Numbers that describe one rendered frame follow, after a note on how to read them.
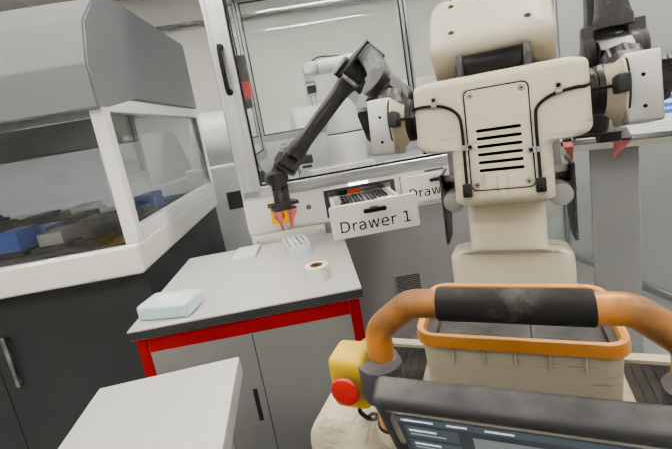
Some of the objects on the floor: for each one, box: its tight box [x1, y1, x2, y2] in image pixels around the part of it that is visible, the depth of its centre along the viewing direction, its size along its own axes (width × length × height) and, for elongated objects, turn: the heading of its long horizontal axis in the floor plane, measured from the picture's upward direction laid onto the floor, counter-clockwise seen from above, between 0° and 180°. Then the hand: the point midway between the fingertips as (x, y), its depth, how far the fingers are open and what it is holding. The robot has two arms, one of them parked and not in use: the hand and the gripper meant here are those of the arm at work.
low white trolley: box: [127, 232, 366, 449], centre depth 140 cm, size 58×62×76 cm
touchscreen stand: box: [588, 146, 670, 355], centre depth 161 cm, size 50×45×102 cm
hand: (287, 226), depth 142 cm, fingers open, 3 cm apart
